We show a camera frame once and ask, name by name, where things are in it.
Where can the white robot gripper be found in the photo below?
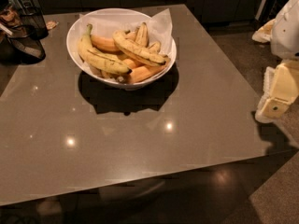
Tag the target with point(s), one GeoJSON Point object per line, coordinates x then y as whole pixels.
{"type": "Point", "coordinates": [286, 34]}

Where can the long spotted yellow banana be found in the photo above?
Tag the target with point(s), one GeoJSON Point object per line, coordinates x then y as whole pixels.
{"type": "Point", "coordinates": [136, 51]}

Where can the small yellow banana right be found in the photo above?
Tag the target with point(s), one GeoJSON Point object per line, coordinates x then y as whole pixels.
{"type": "Point", "coordinates": [155, 47]}

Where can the black mesh basket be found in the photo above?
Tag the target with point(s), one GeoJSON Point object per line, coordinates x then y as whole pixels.
{"type": "Point", "coordinates": [28, 47]}

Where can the white paper liner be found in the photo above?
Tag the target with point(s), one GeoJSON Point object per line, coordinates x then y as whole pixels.
{"type": "Point", "coordinates": [106, 21]}

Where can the upright yellow banana back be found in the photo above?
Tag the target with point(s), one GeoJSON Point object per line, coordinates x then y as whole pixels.
{"type": "Point", "coordinates": [142, 35]}

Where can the black mesh pen holder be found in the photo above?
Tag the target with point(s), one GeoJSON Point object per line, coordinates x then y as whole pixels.
{"type": "Point", "coordinates": [33, 16]}

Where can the white bowl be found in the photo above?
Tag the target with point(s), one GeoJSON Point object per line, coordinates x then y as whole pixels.
{"type": "Point", "coordinates": [111, 80]}

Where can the orange ripe banana left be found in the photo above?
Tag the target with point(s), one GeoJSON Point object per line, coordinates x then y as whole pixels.
{"type": "Point", "coordinates": [103, 43]}

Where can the orange banana middle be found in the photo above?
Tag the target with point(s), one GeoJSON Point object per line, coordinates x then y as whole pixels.
{"type": "Point", "coordinates": [131, 63]}

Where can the large yellow front-left banana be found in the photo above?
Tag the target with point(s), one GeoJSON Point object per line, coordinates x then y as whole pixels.
{"type": "Point", "coordinates": [98, 59]}

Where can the small crumpled wrapper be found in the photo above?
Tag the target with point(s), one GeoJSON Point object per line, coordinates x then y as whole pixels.
{"type": "Point", "coordinates": [51, 24]}

